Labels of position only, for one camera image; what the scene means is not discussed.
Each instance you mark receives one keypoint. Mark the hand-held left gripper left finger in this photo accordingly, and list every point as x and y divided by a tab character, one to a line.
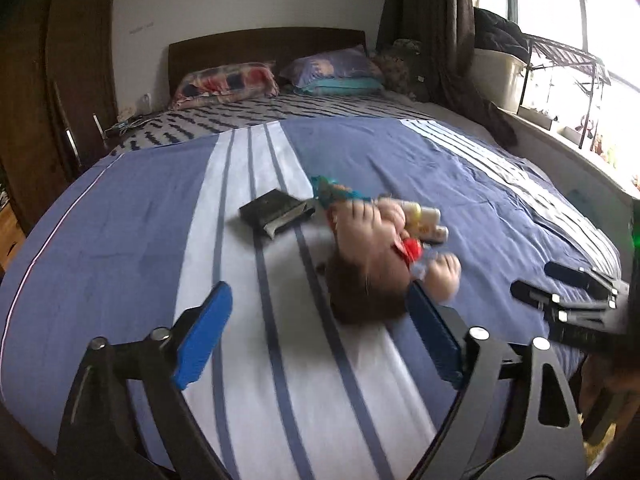
205	332

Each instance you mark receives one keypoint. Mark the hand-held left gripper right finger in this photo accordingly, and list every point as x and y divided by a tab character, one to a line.
434	332

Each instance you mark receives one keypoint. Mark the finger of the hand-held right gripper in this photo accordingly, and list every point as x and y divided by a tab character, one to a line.
575	275
535	294

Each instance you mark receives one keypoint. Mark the plush doll with brown hair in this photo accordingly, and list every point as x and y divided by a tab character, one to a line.
367	265

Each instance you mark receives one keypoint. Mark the small white yellow bottle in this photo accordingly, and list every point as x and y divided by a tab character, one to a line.
434	233
425	214

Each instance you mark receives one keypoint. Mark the teal orange snack packet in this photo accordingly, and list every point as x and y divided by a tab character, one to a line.
340	192

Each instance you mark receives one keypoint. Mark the teal cloth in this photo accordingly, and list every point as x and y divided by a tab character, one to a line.
582	201

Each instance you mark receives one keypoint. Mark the blue white striped duvet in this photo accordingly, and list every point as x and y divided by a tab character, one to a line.
150	240

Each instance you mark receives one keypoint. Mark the white planter tray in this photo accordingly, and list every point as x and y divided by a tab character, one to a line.
539	116

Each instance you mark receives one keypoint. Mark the white plastic storage box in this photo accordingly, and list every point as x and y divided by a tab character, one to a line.
497	77

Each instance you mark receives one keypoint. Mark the grey patterned bed sheet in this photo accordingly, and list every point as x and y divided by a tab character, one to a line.
210	120

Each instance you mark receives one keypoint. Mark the light wooden drawer unit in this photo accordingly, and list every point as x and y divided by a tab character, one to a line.
9	235

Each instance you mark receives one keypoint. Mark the metal drying rack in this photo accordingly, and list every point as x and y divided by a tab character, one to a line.
565	55

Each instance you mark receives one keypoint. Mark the white bedside device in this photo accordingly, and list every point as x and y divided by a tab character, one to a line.
144	102

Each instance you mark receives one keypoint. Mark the red blue plaid pillow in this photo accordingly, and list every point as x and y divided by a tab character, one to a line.
225	82

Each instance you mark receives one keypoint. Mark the dark padded jacket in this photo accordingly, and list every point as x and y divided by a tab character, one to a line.
500	35

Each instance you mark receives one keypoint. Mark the floral cushion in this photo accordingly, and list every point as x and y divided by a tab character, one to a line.
402	67

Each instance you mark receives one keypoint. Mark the teal pillow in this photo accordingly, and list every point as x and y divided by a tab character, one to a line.
340	85

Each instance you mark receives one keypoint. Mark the purple printed pillow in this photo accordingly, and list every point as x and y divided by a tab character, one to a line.
332	65

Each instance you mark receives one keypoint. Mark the dark wooden wardrobe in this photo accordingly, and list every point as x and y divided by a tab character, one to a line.
60	85

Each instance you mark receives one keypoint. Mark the dark wooden headboard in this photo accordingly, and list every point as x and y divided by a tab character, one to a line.
260	47

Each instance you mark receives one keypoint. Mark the dark brown curtain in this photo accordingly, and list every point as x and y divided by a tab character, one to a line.
430	20

